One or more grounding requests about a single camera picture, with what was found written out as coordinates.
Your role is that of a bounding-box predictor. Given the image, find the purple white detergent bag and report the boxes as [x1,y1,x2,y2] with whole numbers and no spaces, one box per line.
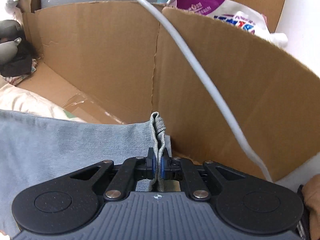
[166,0,288,47]

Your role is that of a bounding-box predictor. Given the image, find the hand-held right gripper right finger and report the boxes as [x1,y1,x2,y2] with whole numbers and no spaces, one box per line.
[160,147,247,200]

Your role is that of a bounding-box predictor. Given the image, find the blue denim pants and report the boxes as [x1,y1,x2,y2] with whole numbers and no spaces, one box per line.
[0,109,173,240]

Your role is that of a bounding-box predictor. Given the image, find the brown cardboard box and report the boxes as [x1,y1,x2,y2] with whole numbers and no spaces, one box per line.
[15,0,320,183]

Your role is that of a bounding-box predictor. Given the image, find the grey neck pillow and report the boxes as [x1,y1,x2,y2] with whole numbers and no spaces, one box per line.
[0,20,23,65]

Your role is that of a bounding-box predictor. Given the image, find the white hose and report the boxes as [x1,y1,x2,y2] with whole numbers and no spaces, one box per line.
[135,0,273,182]

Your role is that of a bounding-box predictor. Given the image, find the black garment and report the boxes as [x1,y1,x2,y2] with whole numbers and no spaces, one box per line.
[0,40,37,77]

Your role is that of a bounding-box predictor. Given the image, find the cream bear-print bedsheet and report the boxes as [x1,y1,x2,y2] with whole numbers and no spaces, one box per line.
[0,76,88,123]

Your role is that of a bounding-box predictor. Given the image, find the brown folded garment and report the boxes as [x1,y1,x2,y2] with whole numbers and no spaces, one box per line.
[299,175,320,240]

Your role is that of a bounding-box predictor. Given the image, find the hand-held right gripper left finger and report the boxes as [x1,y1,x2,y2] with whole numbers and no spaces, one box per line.
[70,147,157,200]

